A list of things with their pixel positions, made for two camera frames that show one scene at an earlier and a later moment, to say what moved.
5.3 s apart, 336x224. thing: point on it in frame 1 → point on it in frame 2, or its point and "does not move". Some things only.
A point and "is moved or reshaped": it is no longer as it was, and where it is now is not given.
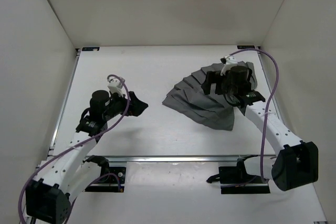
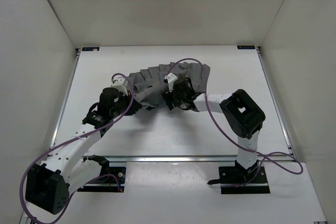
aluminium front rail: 175,158 does not move
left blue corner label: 92,49 does not move
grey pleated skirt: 211,110 is moved or reshaped
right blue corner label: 246,46 does not move
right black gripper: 213,77 → 169,96
